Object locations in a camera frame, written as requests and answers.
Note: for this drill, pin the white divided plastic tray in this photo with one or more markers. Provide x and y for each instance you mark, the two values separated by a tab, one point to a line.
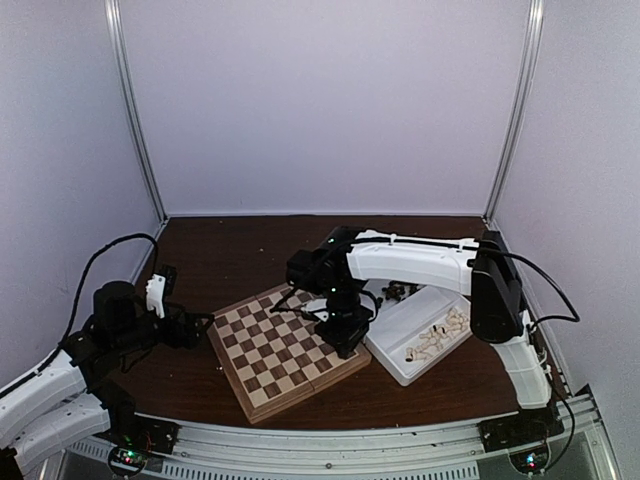
399	324

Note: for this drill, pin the dark chess pieces pile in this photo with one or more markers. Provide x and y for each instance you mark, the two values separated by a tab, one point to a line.
397	291

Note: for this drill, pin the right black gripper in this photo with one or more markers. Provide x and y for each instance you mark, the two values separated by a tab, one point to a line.
346	340

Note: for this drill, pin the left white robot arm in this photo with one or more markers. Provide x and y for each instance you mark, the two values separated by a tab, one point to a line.
71	396

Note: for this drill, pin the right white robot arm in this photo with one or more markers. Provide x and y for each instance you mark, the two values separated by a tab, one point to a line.
479	269

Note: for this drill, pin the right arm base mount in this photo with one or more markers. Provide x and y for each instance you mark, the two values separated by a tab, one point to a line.
525	427

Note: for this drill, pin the wooden chessboard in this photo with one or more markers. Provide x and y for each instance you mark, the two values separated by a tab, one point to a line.
274	361

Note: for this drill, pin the white chess pieces pile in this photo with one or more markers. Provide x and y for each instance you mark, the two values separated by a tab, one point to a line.
440	337

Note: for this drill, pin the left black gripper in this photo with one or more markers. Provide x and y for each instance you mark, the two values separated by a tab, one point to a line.
188	339

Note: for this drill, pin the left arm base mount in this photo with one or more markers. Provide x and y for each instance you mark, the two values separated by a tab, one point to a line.
141	433

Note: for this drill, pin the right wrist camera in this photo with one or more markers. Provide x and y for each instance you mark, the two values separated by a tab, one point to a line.
302	270

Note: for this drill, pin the aluminium frame rail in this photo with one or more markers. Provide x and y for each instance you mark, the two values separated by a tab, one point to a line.
443	451

